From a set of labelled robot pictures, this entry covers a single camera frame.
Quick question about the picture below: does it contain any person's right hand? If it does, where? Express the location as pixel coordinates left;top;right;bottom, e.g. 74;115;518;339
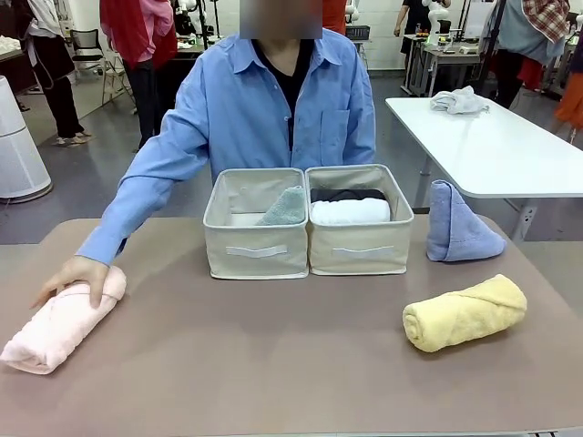
29;256;111;310

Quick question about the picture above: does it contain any pink towel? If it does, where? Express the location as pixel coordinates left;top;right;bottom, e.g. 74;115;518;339
0;265;128;376

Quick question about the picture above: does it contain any grey-green cone towel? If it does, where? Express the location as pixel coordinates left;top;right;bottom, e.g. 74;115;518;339
254;185;306;227

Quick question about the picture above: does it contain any dark grey towel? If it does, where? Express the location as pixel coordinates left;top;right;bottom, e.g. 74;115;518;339
311;188;387;204

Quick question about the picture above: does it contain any white towel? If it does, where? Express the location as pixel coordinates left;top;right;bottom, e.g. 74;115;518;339
311;199;392;224

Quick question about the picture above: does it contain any blue cone towel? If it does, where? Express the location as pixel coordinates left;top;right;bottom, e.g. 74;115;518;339
425;179;507;263

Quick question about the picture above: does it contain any yellow towel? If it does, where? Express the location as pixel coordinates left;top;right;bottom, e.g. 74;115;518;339
402;273;528;353

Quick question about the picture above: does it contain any person's right forearm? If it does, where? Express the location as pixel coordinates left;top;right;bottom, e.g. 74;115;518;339
75;168;192;268

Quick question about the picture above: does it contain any white air purifier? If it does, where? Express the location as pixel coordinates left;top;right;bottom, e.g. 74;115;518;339
0;75;53;199

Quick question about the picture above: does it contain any beige fabric bin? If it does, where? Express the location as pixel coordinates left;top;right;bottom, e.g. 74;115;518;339
202;168;311;280
303;164;414;277

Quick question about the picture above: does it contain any bystander in black skirt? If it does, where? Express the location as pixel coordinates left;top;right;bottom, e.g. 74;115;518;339
15;0;95;147

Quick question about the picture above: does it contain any person in blue shirt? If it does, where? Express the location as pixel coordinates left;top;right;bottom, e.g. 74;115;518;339
75;34;377;268

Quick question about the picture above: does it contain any black office chair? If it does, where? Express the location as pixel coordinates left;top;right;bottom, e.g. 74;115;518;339
69;28;106;76

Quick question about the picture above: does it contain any bystander in red top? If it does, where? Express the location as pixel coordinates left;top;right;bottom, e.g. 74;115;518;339
98;0;179;152

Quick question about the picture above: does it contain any crumpled white cloth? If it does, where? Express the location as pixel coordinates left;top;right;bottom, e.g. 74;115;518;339
430;85;491;115

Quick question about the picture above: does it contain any bystander in black shirt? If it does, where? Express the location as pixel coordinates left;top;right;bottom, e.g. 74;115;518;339
394;0;428;54

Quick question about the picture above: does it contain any grey background workbench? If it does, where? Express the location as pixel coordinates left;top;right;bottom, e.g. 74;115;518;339
400;34;496;97

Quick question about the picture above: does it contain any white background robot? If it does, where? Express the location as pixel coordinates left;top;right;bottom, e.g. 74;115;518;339
421;0;453;49

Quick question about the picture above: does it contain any white side table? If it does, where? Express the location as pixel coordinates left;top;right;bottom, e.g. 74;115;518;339
384;95;583;242

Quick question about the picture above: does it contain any bystander with plaid cloth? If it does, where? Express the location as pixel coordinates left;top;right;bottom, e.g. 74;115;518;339
489;0;573;110

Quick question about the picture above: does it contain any bystander in orange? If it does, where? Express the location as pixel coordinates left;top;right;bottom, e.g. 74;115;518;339
553;72;583;134

